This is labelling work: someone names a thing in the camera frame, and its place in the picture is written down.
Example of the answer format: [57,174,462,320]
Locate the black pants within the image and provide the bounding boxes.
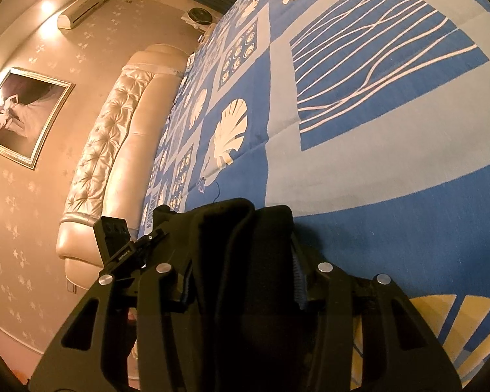
[151,198,331,392]

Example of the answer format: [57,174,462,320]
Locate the cream tufted bed headboard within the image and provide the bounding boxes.
[56,43,193,360]

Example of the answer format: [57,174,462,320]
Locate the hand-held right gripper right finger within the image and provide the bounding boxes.
[291,239,463,392]

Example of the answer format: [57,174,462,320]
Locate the framed wall picture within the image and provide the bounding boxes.
[0,66,76,171]

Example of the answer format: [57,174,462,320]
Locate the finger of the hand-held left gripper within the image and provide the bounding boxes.
[136,229,167,254]

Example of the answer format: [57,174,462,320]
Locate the round dark device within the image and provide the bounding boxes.
[181,7,220,30]

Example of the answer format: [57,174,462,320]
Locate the blue shell print blanket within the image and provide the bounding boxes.
[141,0,490,392]

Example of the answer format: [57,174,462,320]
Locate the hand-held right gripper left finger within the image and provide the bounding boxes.
[28,249,197,392]

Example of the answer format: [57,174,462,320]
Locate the white wall air conditioner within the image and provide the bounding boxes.
[57,0,124,30]

